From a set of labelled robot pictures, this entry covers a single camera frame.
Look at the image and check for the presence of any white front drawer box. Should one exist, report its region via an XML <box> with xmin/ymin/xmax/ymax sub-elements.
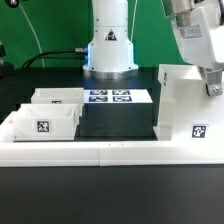
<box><xmin>12</xmin><ymin>104</ymin><xmax>79</xmax><ymax>141</ymax></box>

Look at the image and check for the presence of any black cable bundle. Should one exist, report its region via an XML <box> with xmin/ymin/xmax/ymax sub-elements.
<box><xmin>20</xmin><ymin>47</ymin><xmax>89</xmax><ymax>69</ymax></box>

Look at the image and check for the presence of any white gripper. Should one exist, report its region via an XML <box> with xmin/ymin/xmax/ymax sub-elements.
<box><xmin>166</xmin><ymin>0</ymin><xmax>224</xmax><ymax>97</ymax></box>

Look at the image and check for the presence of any black camera stand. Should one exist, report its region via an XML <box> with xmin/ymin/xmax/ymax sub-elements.
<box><xmin>0</xmin><ymin>41</ymin><xmax>14</xmax><ymax>78</ymax></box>

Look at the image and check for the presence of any white marker sheet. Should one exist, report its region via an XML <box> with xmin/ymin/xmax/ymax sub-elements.
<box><xmin>84</xmin><ymin>89</ymin><xmax>152</xmax><ymax>104</ymax></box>

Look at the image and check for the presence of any white drawer box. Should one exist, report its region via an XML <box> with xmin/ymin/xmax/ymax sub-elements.
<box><xmin>12</xmin><ymin>104</ymin><xmax>79</xmax><ymax>141</ymax></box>
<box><xmin>31</xmin><ymin>88</ymin><xmax>84</xmax><ymax>115</ymax></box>

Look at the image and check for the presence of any white rear drawer box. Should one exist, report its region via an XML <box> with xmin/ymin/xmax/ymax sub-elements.
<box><xmin>31</xmin><ymin>88</ymin><xmax>84</xmax><ymax>115</ymax></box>

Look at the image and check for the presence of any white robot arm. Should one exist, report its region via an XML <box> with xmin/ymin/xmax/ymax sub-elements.
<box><xmin>83</xmin><ymin>0</ymin><xmax>224</xmax><ymax>96</ymax></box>

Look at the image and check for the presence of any white thin cable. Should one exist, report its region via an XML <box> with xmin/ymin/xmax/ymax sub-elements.
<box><xmin>9</xmin><ymin>0</ymin><xmax>46</xmax><ymax>68</ymax></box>

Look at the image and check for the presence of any white foam border frame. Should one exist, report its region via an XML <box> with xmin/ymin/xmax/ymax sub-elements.
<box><xmin>0</xmin><ymin>114</ymin><xmax>224</xmax><ymax>167</ymax></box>

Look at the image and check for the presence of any white drawer cabinet housing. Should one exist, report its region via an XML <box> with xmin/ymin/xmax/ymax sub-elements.
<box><xmin>154</xmin><ymin>64</ymin><xmax>224</xmax><ymax>143</ymax></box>

